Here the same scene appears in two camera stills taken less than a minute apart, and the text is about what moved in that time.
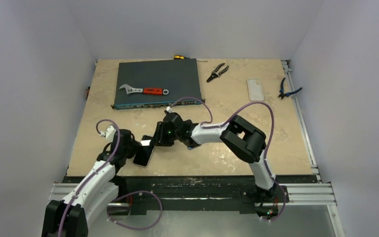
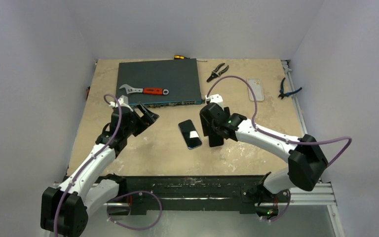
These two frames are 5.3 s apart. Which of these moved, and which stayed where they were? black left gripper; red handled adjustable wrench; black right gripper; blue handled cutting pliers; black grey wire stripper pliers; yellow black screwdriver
Moved: black left gripper; black right gripper
Stayed: yellow black screwdriver; blue handled cutting pliers; red handled adjustable wrench; black grey wire stripper pliers
